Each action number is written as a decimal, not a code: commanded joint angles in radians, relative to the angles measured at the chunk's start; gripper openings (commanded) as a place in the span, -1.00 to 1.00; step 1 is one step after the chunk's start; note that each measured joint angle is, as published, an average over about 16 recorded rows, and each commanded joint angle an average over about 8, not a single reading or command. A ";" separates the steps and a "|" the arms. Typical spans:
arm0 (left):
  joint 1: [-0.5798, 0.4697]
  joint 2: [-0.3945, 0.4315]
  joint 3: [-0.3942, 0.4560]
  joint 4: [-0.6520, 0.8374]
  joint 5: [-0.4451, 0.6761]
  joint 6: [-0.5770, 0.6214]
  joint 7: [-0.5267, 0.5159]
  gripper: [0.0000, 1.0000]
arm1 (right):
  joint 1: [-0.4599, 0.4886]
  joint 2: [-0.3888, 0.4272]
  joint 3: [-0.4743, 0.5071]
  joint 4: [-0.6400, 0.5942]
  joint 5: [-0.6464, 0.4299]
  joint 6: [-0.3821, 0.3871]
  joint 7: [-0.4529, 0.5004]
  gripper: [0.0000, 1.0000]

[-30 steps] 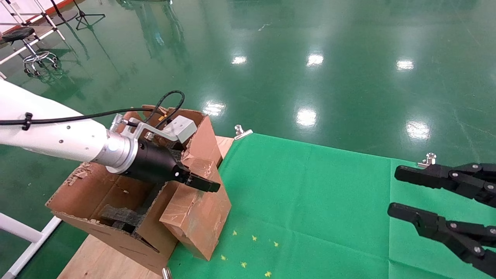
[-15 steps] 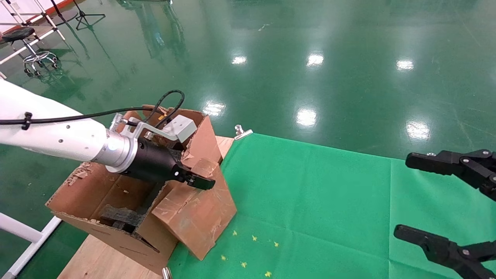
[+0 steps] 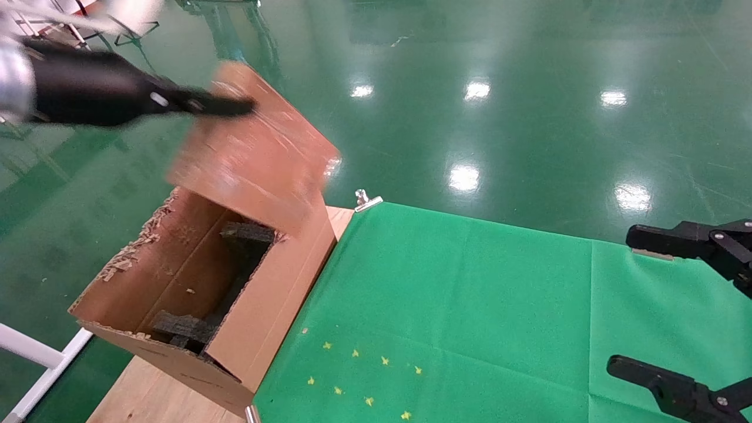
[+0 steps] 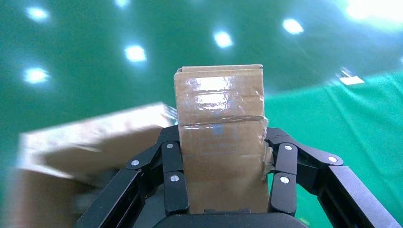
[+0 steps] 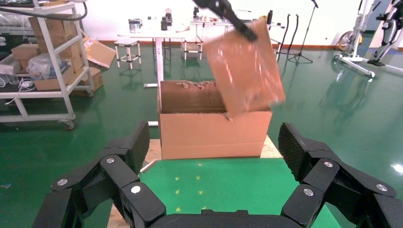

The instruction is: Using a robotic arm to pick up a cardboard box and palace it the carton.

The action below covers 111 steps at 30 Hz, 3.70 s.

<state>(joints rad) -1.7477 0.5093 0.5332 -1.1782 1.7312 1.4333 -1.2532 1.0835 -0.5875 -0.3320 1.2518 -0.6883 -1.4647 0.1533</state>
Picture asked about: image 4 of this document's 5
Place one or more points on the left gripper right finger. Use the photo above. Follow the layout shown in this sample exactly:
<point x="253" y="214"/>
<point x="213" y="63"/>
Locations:
<point x="285" y="192"/>

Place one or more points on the green table cloth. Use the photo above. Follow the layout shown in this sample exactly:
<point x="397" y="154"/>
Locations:
<point x="346" y="126"/>

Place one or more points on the white paper piece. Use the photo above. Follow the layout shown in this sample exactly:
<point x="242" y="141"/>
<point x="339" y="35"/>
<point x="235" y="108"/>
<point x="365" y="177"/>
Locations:
<point x="351" y="81"/>

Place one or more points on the small taped cardboard box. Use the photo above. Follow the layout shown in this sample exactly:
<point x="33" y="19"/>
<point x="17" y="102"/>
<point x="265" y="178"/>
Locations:
<point x="220" y="126"/>

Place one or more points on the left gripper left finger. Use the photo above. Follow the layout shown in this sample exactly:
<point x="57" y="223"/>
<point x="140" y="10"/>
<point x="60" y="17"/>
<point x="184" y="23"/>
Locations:
<point x="173" y="188"/>

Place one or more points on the large open cardboard carton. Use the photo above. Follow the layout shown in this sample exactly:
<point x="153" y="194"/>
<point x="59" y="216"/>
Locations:
<point x="78" y="141"/>

